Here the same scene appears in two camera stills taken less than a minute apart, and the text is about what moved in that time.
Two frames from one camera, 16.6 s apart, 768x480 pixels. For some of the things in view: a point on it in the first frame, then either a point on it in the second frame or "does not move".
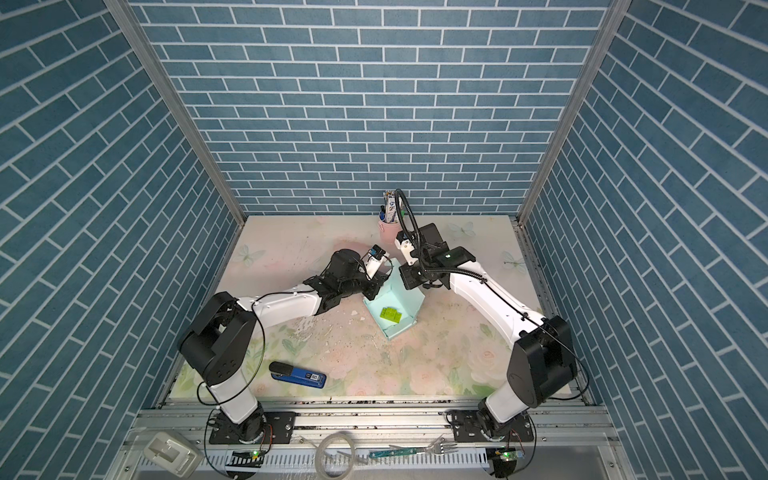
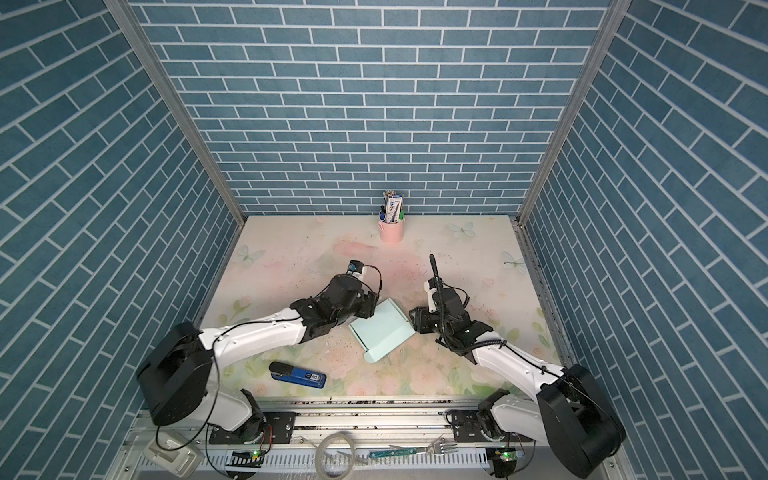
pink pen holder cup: x=388 y=232 does not move
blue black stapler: x=285 y=372 does not move
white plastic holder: x=173 y=454 does not move
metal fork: x=437 y=446 does not move
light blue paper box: x=395 y=308 to x=387 y=327
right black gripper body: x=416 y=273 to x=432 y=323
